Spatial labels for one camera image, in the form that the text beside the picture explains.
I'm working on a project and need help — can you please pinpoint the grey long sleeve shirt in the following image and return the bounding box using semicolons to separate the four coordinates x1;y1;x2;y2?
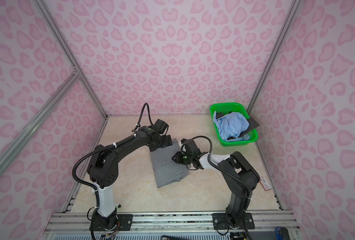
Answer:
150;139;188;189

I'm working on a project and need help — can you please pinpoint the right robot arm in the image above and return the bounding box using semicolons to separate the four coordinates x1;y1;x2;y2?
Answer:
172;136;260;232

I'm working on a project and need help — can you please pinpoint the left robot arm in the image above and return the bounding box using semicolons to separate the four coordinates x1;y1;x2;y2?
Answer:
72;119;172;236

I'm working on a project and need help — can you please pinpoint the light blue shirt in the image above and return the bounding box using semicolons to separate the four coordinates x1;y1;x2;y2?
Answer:
212;111;250;141

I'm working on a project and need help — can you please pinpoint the green plastic basket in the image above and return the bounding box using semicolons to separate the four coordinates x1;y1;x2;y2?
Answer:
209;103;259;147

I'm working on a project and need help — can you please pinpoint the black shirt in basket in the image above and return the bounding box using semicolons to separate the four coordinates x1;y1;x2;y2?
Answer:
216;111;260;141

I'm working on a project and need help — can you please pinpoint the red white label card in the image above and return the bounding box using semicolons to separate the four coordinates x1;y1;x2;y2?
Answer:
259;177;272;191

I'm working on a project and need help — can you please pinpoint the blue tool at edge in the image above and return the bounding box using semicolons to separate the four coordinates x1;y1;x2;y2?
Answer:
275;227;290;240

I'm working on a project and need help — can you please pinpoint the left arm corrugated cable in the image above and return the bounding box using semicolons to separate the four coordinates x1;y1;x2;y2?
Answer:
72;102;154;211

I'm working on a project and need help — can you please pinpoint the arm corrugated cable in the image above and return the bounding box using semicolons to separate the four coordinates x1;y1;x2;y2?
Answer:
72;102;154;211
180;135;253;240

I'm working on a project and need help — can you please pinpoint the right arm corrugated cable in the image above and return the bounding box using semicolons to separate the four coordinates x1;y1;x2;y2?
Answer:
180;135;253;240

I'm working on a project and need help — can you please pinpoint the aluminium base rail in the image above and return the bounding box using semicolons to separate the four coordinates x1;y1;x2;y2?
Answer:
42;194;304;240

